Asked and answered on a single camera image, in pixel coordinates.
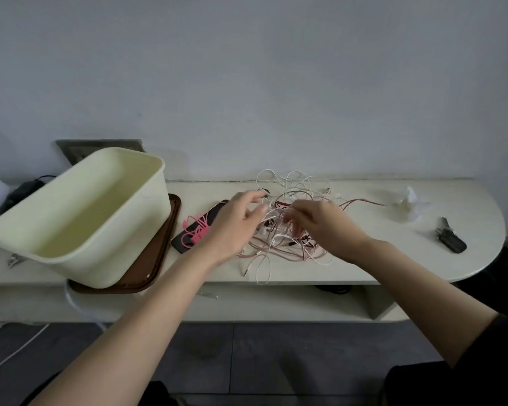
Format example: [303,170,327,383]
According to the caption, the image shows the person's right hand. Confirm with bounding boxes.
[281,200,372,264]

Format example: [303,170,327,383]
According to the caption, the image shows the person's left hand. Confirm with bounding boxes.
[200,189,270,267]

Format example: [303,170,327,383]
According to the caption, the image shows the tangle of white cables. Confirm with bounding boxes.
[238,169,343,286]

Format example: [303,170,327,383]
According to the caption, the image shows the person's right forearm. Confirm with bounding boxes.
[355,238,501,369]

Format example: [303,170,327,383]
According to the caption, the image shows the person's left forearm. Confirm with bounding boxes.
[29,248,227,406]

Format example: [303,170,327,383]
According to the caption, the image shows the black smartphone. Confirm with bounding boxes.
[171,200,229,255]

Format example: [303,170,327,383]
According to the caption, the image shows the brown plastic tray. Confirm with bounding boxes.
[68,193,182,295]

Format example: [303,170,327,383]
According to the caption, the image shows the crumpled white tissue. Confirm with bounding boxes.
[387,186,433,221]

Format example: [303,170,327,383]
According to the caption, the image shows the black car key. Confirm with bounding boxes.
[435,217,467,254]

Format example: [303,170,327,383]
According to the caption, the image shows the cream plastic bin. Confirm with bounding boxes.
[0,147,172,290]

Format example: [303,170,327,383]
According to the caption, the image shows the black trousers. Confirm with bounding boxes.
[20,362,508,406]

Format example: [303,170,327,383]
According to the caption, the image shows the black power adapter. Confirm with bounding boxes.
[0,175,57,231]

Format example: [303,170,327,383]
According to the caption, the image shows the black shirt sleeve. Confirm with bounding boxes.
[448,313,508,406]

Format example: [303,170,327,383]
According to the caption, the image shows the pink earphone cable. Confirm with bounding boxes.
[181,213,212,251]

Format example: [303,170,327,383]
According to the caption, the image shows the grey wall socket panel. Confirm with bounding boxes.
[55,139,146,166]

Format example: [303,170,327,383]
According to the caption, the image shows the white floor cable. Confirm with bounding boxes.
[0,322,51,394]

